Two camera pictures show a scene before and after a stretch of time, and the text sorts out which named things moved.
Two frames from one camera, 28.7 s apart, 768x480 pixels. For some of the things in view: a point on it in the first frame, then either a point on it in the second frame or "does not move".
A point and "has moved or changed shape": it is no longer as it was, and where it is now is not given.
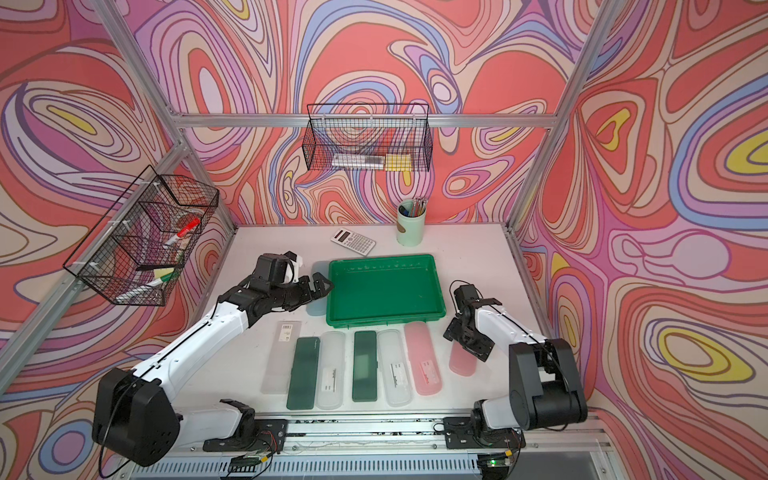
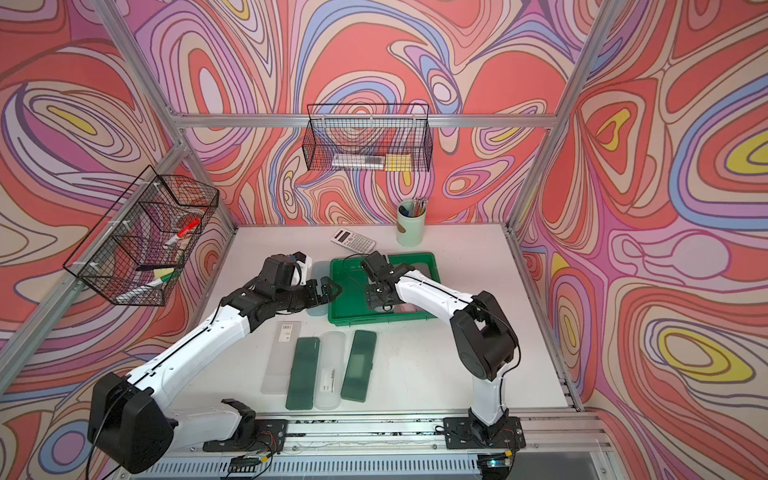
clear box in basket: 358,161 does not move
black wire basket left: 137,253 does not move
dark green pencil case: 364,367 has moved or changed shape
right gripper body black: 473,340 -> 376,298
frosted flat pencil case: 276,375 does not move
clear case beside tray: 318,306 does not move
